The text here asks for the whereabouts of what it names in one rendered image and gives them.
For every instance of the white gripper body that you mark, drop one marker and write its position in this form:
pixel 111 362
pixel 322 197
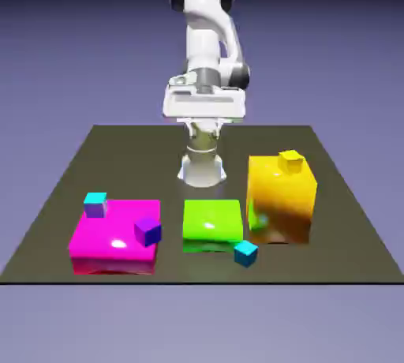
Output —
pixel 203 104

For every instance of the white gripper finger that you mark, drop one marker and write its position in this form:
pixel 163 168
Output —
pixel 215 131
pixel 192 130

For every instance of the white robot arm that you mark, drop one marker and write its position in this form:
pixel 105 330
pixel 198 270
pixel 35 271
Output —
pixel 202 22

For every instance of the small yellow cube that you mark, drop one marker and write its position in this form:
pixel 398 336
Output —
pixel 292 161

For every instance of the small purple cube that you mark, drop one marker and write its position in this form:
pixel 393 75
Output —
pixel 147 231

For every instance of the small cyan cube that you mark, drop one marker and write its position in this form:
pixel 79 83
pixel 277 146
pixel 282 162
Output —
pixel 94 205
pixel 245 253

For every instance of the large green box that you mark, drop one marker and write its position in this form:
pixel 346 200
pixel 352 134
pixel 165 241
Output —
pixel 212 221

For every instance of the large orange box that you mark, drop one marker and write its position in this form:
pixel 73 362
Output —
pixel 281 202

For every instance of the large magenta box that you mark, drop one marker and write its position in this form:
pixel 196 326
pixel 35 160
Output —
pixel 115 236

